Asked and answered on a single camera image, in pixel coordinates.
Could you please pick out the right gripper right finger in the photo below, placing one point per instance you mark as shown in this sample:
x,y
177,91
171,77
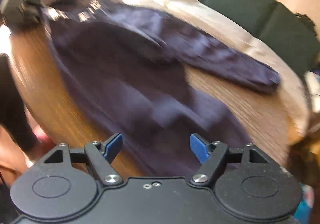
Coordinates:
x,y
200,147

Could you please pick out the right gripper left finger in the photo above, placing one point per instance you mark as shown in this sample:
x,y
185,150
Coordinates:
x,y
111,147

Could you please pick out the purple garment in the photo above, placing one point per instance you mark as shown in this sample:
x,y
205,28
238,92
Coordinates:
x,y
124,68

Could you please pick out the lace tablecloth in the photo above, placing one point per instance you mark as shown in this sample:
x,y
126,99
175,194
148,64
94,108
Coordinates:
x,y
41,87

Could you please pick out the dark green sofa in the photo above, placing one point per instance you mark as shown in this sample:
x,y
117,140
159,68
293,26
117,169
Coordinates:
x,y
291,36

